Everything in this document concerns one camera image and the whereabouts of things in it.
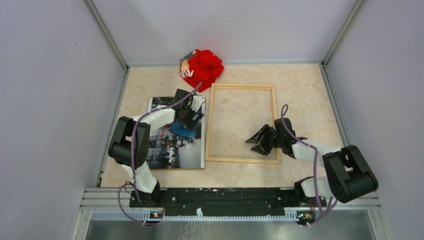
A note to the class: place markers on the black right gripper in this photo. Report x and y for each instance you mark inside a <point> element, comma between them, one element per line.
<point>261,135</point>

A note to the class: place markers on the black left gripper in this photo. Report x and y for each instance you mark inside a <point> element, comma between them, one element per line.
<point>190,122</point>

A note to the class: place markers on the light wooden picture frame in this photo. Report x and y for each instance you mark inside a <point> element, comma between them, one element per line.
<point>235,113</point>

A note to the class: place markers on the printed colour photo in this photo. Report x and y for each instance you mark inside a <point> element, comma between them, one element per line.
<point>179,145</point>

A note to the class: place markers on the brown cardboard backing board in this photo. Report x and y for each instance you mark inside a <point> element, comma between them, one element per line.
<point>185,169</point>

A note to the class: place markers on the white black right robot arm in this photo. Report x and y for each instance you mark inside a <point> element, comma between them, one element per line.
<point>348,176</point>

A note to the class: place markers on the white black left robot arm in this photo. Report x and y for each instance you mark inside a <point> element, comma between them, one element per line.
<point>168,136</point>

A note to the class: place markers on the red crumpled cloth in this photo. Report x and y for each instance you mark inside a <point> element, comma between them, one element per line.
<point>201,66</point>

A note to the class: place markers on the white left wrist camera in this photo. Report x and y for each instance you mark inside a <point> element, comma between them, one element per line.
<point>197,102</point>

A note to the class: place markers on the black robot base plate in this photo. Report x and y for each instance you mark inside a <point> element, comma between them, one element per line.
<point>280,196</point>

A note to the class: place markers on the aluminium rail front edge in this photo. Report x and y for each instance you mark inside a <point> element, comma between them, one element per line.
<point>104,214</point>

